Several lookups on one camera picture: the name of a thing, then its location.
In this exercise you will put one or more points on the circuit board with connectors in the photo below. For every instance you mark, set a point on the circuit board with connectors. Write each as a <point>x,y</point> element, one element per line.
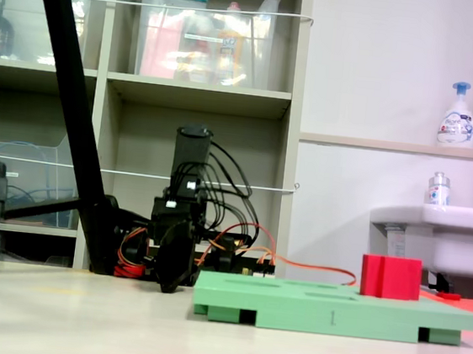
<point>267,270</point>

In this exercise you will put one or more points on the large flat orange block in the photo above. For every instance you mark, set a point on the large flat orange block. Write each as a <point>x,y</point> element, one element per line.
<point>448,296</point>

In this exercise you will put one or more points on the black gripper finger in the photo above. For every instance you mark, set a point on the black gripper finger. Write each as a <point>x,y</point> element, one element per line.
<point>173,267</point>

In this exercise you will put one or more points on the white pump soap bottle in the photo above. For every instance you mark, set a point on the white pump soap bottle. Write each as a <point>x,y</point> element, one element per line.
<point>458,124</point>

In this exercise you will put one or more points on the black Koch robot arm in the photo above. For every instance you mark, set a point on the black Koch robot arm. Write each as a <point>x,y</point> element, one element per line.
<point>192,151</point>

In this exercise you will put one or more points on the dark glass bottle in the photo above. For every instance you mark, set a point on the dark glass bottle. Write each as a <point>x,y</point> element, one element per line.
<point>1,34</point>

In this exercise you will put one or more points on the red cross columnar block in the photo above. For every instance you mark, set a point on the red cross columnar block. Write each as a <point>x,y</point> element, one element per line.
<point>395,278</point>

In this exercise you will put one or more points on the black tripod brace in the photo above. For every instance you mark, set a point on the black tripod brace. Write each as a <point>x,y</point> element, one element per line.
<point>38,207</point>

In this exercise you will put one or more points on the red base clamp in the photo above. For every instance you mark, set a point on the red base clamp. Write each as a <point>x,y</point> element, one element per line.
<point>129,270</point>

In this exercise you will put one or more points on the clear plastic storage bin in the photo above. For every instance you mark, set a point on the clear plastic storage bin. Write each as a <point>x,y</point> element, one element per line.
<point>199,46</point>
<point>31,37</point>

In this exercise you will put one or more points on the orange labelled bottle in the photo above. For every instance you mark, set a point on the orange labelled bottle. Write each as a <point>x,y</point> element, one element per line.
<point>230,54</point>

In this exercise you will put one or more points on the green shape sorter board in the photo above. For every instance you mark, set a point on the green shape sorter board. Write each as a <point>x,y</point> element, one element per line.
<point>290,307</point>

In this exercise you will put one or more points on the beige shelf unit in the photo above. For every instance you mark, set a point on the beige shelf unit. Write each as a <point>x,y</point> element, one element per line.
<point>198,97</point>

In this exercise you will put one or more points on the small clear bottle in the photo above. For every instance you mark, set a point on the small clear bottle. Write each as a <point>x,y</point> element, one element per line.
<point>439,192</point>

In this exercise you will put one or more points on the white sink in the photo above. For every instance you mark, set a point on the white sink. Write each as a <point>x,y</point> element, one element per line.
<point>458,242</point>

